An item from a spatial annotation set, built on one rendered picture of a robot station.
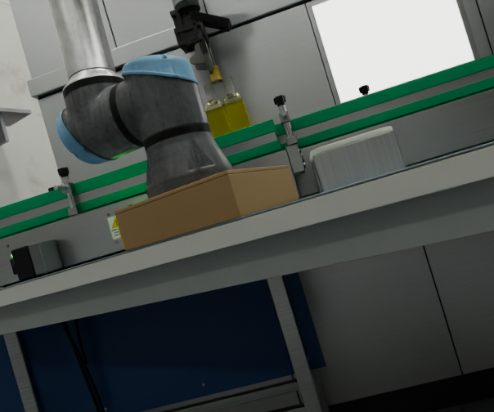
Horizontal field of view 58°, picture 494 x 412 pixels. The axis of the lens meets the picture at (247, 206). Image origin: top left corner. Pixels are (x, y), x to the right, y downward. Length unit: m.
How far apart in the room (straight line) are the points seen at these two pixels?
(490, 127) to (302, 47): 0.58
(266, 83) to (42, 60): 0.77
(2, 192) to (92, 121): 3.57
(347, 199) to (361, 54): 0.95
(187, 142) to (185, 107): 0.06
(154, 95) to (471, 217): 0.48
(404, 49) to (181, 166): 0.95
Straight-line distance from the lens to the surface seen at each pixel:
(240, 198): 0.61
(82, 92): 0.83
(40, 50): 1.74
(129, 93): 0.76
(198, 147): 0.71
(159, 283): 0.76
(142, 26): 1.61
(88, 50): 0.87
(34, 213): 1.34
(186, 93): 0.74
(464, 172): 0.52
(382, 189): 0.53
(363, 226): 0.59
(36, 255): 1.23
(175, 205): 0.66
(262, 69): 1.44
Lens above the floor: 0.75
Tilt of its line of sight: 1 degrees up
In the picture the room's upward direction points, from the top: 17 degrees counter-clockwise
